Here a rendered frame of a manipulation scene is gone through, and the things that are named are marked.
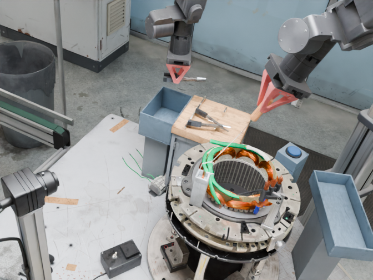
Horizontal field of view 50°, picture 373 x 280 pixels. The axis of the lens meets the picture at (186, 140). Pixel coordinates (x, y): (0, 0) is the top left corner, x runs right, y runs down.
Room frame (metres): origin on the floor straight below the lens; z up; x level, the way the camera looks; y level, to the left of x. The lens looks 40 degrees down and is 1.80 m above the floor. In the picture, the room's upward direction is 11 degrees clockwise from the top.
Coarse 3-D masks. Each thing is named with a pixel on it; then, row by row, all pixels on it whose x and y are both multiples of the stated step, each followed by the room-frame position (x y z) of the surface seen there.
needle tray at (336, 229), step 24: (312, 192) 0.79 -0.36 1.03; (336, 192) 0.81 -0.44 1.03; (312, 216) 0.76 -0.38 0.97; (336, 216) 0.72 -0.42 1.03; (360, 216) 0.72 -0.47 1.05; (312, 240) 0.70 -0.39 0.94; (336, 240) 0.64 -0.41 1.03; (360, 240) 0.66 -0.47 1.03; (312, 264) 0.67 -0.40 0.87; (336, 264) 0.68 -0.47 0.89
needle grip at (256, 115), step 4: (272, 100) 0.70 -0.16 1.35; (260, 104) 0.69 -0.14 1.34; (268, 104) 0.69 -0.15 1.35; (256, 108) 0.70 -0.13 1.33; (256, 112) 0.69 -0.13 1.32; (260, 112) 0.69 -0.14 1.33; (252, 116) 0.69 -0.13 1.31; (256, 116) 0.69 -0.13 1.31; (252, 120) 0.69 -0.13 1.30; (256, 120) 0.69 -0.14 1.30
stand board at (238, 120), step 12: (192, 108) 1.02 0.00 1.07; (204, 108) 1.03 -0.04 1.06; (216, 108) 1.04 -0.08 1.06; (228, 108) 1.06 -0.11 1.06; (180, 120) 0.95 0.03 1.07; (204, 120) 0.97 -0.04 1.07; (216, 120) 0.98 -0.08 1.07; (228, 120) 0.99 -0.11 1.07; (240, 120) 1.01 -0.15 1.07; (180, 132) 0.91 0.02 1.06; (192, 132) 0.90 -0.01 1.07; (204, 132) 0.91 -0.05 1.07; (216, 132) 0.92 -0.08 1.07; (228, 132) 0.93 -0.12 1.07
